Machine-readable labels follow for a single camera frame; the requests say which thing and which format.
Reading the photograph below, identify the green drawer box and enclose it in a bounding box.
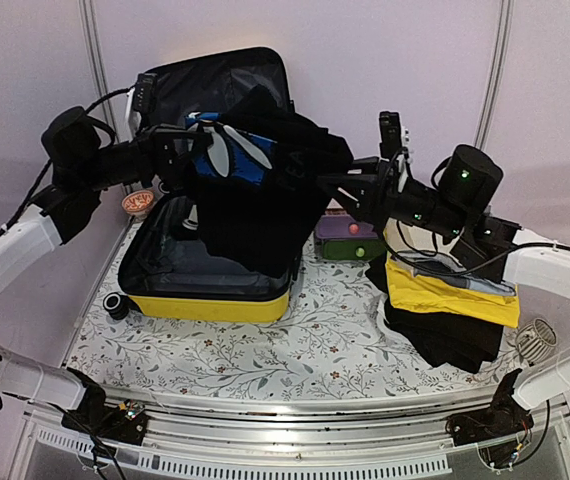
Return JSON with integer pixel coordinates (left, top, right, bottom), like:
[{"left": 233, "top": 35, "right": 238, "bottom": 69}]
[{"left": 321, "top": 239, "right": 386, "bottom": 261}]

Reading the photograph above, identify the floral table mat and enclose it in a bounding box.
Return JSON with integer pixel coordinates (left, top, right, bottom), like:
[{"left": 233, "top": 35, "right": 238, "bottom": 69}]
[{"left": 66, "top": 244, "right": 520, "bottom": 402}]

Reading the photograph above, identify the red patterned cup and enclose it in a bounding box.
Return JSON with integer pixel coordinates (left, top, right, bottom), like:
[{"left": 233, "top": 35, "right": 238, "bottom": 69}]
[{"left": 121, "top": 189, "right": 155, "bottom": 218}]

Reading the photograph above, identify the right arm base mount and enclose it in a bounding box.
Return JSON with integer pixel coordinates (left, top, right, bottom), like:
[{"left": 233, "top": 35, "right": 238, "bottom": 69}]
[{"left": 445, "top": 369, "right": 534, "bottom": 446}]

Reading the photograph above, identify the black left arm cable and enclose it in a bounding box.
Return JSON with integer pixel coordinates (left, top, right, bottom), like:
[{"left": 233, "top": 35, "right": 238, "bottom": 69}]
[{"left": 0, "top": 88, "right": 136, "bottom": 271}]

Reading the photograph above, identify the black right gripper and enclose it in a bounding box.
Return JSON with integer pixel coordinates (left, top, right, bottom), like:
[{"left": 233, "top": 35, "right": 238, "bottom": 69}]
[{"left": 317, "top": 155, "right": 469, "bottom": 239}]

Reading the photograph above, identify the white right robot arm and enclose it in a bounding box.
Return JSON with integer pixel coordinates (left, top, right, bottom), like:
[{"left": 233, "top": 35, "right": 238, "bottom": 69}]
[{"left": 318, "top": 112, "right": 570, "bottom": 436}]

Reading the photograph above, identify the yellow Pikachu suitcase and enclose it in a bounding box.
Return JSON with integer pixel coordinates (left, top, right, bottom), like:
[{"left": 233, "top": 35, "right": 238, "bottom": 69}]
[{"left": 103, "top": 47, "right": 300, "bottom": 323}]

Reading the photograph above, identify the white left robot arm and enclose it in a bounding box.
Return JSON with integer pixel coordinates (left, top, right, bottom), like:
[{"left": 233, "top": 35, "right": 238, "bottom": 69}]
[{"left": 0, "top": 73, "right": 185, "bottom": 434}]

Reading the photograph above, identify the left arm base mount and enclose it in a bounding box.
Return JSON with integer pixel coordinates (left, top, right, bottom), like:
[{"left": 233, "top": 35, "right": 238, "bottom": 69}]
[{"left": 61, "top": 400, "right": 149, "bottom": 446}]

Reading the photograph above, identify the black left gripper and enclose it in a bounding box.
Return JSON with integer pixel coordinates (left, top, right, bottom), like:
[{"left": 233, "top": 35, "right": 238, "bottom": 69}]
[{"left": 76, "top": 122, "right": 214, "bottom": 190}]

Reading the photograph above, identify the yellow cloth item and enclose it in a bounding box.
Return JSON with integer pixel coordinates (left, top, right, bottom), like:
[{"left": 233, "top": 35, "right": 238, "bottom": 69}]
[{"left": 385, "top": 258, "right": 520, "bottom": 328}]

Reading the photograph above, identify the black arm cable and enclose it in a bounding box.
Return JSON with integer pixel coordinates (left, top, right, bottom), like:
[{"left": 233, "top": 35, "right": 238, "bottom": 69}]
[
  {"left": 0, "top": 88, "right": 136, "bottom": 271},
  {"left": 375, "top": 150, "right": 556, "bottom": 471}
]

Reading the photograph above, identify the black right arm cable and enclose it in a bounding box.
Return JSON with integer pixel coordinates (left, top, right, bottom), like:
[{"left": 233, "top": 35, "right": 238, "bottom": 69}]
[{"left": 375, "top": 150, "right": 556, "bottom": 471}]

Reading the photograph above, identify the pink purple drawer box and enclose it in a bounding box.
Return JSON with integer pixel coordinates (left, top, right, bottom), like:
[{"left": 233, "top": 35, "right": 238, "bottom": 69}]
[{"left": 314, "top": 209, "right": 376, "bottom": 240}]

